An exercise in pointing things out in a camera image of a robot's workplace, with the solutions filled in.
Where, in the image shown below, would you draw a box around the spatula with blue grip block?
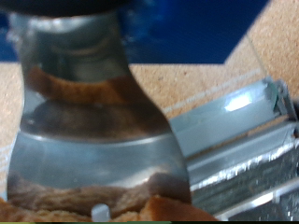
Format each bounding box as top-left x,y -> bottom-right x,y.
0,0 -> 272,218

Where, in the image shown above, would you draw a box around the white bread slice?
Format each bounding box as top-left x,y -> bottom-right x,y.
0,194 -> 219,222

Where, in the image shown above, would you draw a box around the silver toaster oven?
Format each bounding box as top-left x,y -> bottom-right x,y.
186,120 -> 299,222

